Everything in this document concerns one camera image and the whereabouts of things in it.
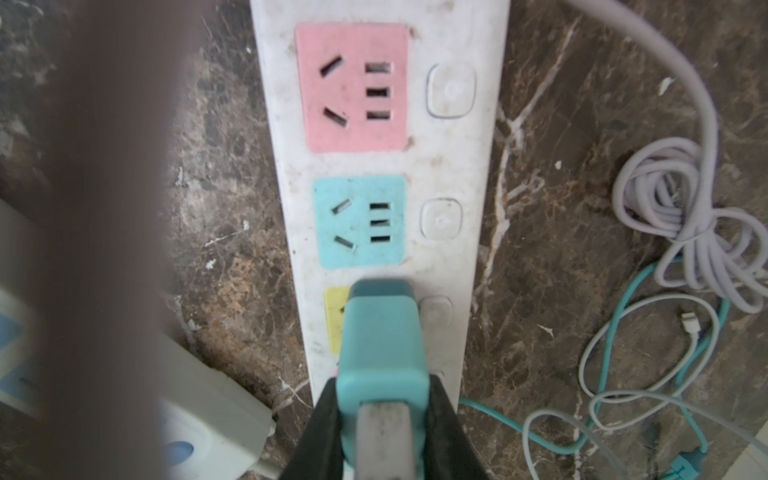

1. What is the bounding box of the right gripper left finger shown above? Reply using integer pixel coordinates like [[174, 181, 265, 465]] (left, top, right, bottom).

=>
[[279, 378, 344, 480]]

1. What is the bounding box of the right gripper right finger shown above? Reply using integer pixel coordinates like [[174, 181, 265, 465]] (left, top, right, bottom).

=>
[[423, 375, 488, 480]]

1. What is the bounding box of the short blue power strip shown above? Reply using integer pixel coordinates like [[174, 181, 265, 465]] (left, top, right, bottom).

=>
[[1, 203, 275, 479]]

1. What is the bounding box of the teal charger cube front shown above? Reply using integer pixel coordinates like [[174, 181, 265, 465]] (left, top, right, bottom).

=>
[[336, 280, 430, 479]]

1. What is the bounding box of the long multicolour power strip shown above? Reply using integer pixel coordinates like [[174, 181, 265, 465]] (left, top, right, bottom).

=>
[[250, 1, 510, 399]]

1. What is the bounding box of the teal charger with white cable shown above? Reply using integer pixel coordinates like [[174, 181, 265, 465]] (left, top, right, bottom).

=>
[[518, 293, 767, 479]]

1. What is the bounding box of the white lilac coiled cable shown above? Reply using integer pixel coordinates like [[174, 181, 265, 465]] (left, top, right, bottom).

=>
[[563, 0, 768, 314]]

